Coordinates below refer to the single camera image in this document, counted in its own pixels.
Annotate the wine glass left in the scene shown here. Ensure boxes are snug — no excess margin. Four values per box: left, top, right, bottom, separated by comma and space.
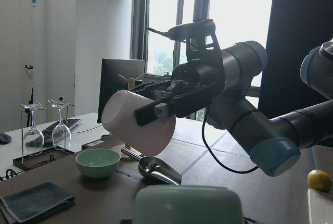
17, 102, 46, 160

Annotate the green bowl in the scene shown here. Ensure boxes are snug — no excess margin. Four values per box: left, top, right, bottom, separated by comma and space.
75, 148, 121, 179

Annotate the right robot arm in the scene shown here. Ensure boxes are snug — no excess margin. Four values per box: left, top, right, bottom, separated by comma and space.
134, 41, 332, 177

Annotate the grey folded cloth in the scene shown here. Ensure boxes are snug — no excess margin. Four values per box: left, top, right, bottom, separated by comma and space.
1, 181, 75, 223

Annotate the wine glass right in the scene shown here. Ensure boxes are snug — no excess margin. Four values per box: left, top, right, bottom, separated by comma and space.
48, 99, 71, 150

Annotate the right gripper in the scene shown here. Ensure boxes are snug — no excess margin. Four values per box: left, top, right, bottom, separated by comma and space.
132, 59, 225, 126

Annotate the pink cup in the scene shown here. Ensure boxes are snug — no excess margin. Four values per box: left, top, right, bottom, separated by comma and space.
101, 90, 176, 157

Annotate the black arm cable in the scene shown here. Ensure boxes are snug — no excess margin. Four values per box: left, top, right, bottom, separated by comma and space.
201, 106, 260, 175

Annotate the black keyboard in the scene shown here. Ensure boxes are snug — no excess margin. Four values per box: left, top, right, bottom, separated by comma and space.
40, 118, 83, 138

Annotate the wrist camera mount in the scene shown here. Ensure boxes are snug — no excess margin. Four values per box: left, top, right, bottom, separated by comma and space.
147, 19, 222, 61

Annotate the steel scoop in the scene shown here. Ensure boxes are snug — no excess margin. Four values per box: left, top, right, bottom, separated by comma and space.
121, 148, 182, 185

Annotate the yellow lemon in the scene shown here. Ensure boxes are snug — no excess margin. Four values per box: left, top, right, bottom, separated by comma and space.
307, 169, 332, 192

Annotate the mint green cup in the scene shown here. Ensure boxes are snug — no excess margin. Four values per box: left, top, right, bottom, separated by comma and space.
132, 185, 244, 223

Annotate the black computer mouse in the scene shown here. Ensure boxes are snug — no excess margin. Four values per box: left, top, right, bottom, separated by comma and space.
0, 133, 12, 145

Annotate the black monitor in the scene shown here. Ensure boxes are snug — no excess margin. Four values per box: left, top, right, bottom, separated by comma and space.
97, 59, 145, 123

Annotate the wine glass rack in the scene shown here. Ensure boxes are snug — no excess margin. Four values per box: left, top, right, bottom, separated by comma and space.
13, 97, 81, 170

